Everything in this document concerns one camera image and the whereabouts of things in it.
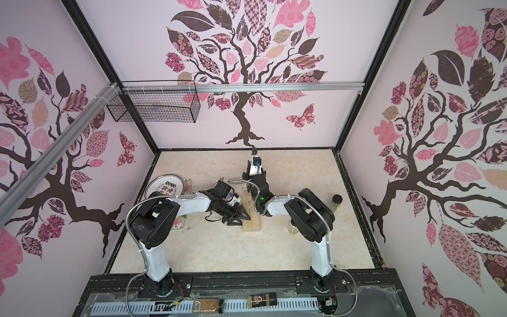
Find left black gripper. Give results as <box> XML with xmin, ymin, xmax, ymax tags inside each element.
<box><xmin>214</xmin><ymin>200</ymin><xmax>252</xmax><ymax>226</ymax></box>

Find wooden block with nails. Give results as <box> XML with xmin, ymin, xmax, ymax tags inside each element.
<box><xmin>242</xmin><ymin>190</ymin><xmax>261</xmax><ymax>232</ymax></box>

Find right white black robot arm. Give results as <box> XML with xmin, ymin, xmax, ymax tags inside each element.
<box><xmin>242</xmin><ymin>172</ymin><xmax>336</xmax><ymax>293</ymax></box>

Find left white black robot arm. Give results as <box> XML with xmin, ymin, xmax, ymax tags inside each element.
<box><xmin>126</xmin><ymin>191</ymin><xmax>251</xmax><ymax>297</ymax></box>

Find glass jar black lid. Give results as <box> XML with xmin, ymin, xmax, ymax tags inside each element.
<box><xmin>287</xmin><ymin>221</ymin><xmax>300</xmax><ymax>235</ymax></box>

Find floral cloth mat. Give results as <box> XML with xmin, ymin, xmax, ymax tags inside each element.
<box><xmin>170</xmin><ymin>178</ymin><xmax>193</xmax><ymax>231</ymax></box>

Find white round plate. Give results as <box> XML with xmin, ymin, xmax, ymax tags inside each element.
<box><xmin>144</xmin><ymin>174</ymin><xmax>184</xmax><ymax>198</ymax></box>

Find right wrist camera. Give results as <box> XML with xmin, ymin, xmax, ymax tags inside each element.
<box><xmin>247</xmin><ymin>155</ymin><xmax>265</xmax><ymax>177</ymax></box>

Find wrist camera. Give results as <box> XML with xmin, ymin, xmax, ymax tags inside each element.
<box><xmin>213</xmin><ymin>180</ymin><xmax>242</xmax><ymax>206</ymax></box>
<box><xmin>247</xmin><ymin>155</ymin><xmax>265</xmax><ymax>177</ymax></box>

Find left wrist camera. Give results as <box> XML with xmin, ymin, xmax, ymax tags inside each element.
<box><xmin>213</xmin><ymin>180</ymin><xmax>242</xmax><ymax>206</ymax></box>

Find rear aluminium rail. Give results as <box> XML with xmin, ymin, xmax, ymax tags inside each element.
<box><xmin>121</xmin><ymin>81</ymin><xmax>365</xmax><ymax>94</ymax></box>

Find aluminium rail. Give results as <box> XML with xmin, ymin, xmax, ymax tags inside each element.
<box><xmin>121</xmin><ymin>81</ymin><xmax>365</xmax><ymax>94</ymax></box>
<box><xmin>1</xmin><ymin>83</ymin><xmax>119</xmax><ymax>227</ymax></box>

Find white slotted cable duct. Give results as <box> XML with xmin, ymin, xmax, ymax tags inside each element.
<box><xmin>85</xmin><ymin>297</ymin><xmax>319</xmax><ymax>316</ymax></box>

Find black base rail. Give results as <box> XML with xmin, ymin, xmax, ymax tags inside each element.
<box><xmin>74</xmin><ymin>269</ymin><xmax>414</xmax><ymax>316</ymax></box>

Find black wire basket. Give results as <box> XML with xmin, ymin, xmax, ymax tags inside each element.
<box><xmin>108</xmin><ymin>79</ymin><xmax>201</xmax><ymax>124</ymax></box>

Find left aluminium rail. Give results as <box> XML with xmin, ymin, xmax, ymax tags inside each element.
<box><xmin>1</xmin><ymin>83</ymin><xmax>119</xmax><ymax>227</ymax></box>

